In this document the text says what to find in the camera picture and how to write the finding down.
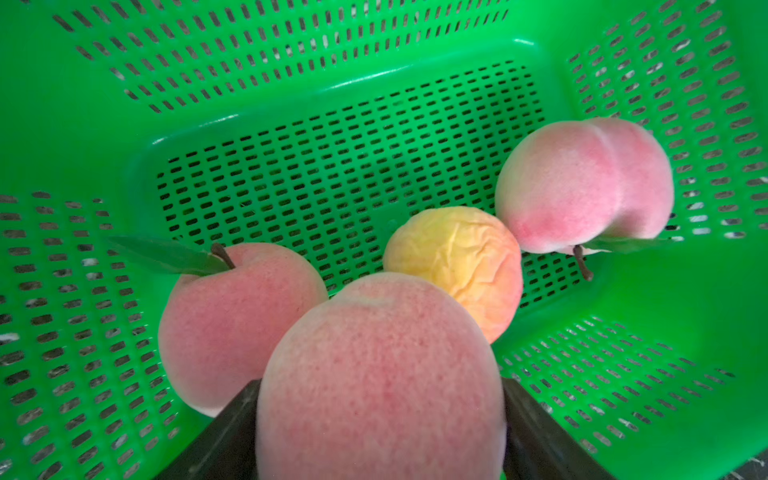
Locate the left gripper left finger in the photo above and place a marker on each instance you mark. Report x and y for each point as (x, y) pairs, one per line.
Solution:
(226, 448)

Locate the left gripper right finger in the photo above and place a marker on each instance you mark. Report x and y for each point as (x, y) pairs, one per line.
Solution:
(537, 447)

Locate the pink peach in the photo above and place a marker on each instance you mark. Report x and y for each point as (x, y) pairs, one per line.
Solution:
(389, 379)
(582, 187)
(227, 312)

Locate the orange peach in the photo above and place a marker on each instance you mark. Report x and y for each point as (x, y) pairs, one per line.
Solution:
(470, 254)

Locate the green plastic basket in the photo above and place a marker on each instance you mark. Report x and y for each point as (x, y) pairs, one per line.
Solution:
(323, 126)

